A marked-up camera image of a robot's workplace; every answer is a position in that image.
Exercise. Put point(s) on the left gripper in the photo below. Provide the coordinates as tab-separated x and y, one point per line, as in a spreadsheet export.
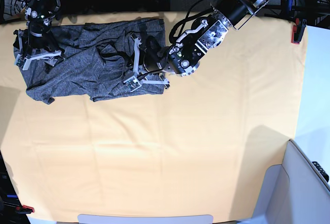
152	59

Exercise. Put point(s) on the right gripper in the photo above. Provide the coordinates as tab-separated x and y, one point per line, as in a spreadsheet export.
38	43

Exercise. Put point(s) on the red clamp right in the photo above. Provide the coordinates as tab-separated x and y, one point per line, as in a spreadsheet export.
298	30

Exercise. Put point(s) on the yellow table cloth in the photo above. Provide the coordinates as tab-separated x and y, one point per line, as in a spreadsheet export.
202	147

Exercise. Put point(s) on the grey long-sleeve T-shirt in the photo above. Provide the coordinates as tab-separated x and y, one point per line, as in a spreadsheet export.
97	58

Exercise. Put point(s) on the black remote control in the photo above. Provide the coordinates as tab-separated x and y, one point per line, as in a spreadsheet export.
321	171

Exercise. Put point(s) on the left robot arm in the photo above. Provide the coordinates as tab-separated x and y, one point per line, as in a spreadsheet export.
190	39

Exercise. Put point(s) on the red clamp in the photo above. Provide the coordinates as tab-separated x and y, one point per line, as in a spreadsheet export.
298	30
23	209

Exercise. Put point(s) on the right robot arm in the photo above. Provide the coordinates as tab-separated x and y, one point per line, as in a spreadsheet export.
37	41

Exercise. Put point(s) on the red clamp left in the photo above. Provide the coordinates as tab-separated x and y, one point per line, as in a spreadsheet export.
23	209

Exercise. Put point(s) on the white box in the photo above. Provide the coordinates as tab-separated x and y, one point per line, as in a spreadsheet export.
293	192

